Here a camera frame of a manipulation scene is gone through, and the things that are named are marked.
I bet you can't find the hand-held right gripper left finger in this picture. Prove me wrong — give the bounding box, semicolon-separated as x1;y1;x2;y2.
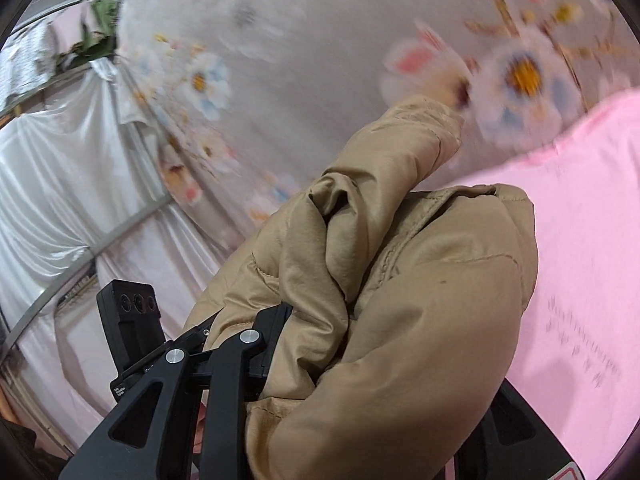
59;302;293;480

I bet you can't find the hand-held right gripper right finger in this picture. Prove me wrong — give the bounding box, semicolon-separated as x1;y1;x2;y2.
477;379;587;480

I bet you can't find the tan quilted hooded jacket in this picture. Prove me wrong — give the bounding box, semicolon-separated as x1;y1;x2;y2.
182;94;540;480

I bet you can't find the white satin curtain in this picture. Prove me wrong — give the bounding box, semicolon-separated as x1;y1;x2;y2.
0;55;238;456

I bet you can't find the pink quilt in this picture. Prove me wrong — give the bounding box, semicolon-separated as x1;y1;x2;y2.
445;87;640;480

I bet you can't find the white patterned cloth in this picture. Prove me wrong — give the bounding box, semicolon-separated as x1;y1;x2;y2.
0;20;60;111

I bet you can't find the green leafy plant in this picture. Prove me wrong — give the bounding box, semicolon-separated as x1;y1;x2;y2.
54;0;123;73

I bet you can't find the grey floral blanket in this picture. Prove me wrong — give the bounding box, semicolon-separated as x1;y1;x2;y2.
107;0;638;253

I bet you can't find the grey metal rail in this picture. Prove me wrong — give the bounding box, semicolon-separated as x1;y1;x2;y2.
9;0;113;41
0;192;173;361

